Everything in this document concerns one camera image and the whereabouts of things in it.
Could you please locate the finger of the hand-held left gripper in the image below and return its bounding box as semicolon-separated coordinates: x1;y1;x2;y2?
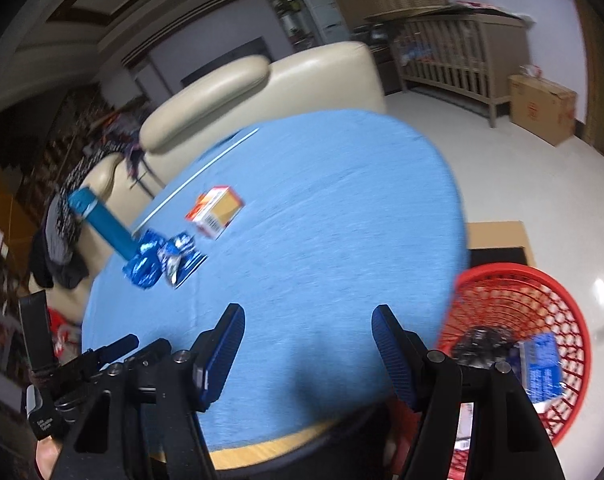
89;334;141;367
124;338;173;363

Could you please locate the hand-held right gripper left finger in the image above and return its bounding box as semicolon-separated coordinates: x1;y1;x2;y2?
56;303;247;480

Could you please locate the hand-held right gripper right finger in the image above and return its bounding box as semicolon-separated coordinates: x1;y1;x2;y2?
371;304;567;480

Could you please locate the blue plastic bag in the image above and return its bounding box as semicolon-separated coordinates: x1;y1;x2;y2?
123;229;165;290

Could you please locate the black wrapper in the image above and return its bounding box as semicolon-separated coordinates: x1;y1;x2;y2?
454;325;520;366

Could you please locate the white printed packet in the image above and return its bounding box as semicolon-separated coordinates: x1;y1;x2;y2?
457;402;475;450

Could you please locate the red plastic basket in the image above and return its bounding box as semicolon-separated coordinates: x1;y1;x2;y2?
434;264;592;448

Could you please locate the blue printed box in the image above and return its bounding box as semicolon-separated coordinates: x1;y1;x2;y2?
514;332;568;403

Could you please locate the person's left hand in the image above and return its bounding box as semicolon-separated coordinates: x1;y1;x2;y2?
34;437;65;480

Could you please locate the blue white snack packet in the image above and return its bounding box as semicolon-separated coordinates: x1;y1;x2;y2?
157;231;207;290

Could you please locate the dark garment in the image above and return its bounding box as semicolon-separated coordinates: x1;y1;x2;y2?
29;232;90;291

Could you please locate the blue metal bottle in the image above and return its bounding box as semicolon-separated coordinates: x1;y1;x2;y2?
66;187;135;262

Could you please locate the grey garment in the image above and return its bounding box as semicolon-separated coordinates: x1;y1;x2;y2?
44;192;82;261

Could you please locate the orange white carton box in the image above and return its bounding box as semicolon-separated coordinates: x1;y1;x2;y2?
185;186;246;241

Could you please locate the blue tablecloth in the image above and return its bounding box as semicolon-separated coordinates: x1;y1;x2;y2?
80;108;472;453

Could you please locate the thin white stick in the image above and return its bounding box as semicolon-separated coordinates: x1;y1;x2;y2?
133;128;260;231

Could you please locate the black white speckled scarf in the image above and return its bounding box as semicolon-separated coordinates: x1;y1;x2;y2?
56;152;112;201

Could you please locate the colourful clothes pile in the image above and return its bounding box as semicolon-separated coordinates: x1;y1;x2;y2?
102;110;155;191

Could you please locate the brown cardboard box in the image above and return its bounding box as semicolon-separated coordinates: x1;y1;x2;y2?
508;74;579;147

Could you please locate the beige leather sofa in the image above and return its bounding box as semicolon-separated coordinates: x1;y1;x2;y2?
29;41;387;311

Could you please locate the wooden baby crib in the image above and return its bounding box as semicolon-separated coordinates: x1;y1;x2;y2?
364;5;528;128

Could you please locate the white refrigerator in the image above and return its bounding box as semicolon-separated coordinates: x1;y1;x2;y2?
302;0;345;46

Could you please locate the grey storage shelf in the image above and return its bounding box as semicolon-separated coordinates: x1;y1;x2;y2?
269;0;313;51

